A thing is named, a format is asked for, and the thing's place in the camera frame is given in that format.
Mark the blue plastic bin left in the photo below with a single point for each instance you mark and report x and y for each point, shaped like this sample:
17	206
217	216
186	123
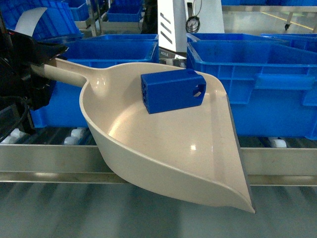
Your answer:
63	109

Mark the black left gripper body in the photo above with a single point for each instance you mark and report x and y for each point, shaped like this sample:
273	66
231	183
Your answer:
22	90

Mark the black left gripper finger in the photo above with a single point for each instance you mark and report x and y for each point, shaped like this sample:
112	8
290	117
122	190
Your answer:
45	52

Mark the blue plastic bin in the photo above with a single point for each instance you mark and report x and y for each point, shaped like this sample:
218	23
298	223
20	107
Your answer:
272	88
63	109

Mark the blue plastic bin right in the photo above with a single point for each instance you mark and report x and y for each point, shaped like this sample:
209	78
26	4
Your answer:
272	88

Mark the beige plastic dustpan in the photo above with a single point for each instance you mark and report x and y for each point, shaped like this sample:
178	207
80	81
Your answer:
190	154

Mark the stainless steel shelf rack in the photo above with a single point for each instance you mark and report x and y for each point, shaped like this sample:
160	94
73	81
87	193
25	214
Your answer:
42	158

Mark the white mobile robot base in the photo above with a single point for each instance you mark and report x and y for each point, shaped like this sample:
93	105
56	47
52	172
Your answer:
176	18

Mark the blue plastic block part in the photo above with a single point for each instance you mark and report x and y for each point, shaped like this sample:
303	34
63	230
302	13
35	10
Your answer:
172	90

